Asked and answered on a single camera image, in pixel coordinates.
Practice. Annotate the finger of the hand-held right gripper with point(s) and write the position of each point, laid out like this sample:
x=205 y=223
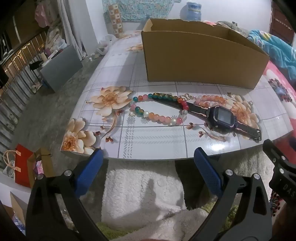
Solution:
x=276 y=155

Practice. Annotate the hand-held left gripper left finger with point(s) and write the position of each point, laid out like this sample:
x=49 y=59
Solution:
x=90 y=172

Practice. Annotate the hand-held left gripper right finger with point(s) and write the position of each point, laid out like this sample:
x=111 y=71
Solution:
x=208 y=172

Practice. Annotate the black smartwatch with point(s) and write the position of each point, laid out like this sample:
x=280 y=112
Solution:
x=222 y=117

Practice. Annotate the small gold ornament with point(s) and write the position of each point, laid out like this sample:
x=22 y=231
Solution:
x=186 y=96

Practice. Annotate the large cardboard box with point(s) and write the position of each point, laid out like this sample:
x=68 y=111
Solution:
x=196 y=62

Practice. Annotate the small brown cardboard box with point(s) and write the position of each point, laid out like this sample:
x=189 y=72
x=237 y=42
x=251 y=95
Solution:
x=45 y=162

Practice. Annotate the white fluffy blanket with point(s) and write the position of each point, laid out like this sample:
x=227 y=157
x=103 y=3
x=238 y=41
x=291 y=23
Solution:
x=138 y=192

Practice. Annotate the red paper bag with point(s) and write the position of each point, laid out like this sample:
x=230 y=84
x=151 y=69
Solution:
x=22 y=166

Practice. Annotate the flat brown cardboard box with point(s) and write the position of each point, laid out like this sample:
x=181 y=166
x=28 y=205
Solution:
x=18 y=208

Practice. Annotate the blue printed blanket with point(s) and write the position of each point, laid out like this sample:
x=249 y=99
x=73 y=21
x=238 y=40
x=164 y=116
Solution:
x=275 y=48

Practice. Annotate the grey storage bin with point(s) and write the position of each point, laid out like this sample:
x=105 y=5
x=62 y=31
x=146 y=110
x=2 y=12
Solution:
x=60 y=67

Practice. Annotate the metal railing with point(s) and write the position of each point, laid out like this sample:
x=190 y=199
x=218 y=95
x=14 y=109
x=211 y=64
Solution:
x=20 y=69

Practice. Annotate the brown wooden door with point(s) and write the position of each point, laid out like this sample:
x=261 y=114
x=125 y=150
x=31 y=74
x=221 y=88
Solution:
x=281 y=25

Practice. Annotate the white plastic bag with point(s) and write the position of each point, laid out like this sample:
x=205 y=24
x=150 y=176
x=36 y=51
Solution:
x=107 y=41

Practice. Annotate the grey-green pillow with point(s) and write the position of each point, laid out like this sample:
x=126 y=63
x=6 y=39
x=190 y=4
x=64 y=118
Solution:
x=231 y=25

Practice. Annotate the cream cloth bag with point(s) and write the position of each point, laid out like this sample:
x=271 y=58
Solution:
x=55 y=37

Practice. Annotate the white curtain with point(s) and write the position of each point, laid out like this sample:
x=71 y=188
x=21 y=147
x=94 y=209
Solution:
x=71 y=25

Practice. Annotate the checkered orange towel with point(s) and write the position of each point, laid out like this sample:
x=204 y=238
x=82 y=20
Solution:
x=115 y=20

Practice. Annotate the blue water dispenser jug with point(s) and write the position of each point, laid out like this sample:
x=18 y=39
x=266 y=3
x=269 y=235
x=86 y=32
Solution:
x=193 y=11

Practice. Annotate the pink hanging garment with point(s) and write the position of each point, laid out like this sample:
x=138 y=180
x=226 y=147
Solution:
x=44 y=14

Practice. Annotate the turquoise patterned hanging cloth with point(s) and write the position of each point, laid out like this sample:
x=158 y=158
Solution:
x=138 y=10

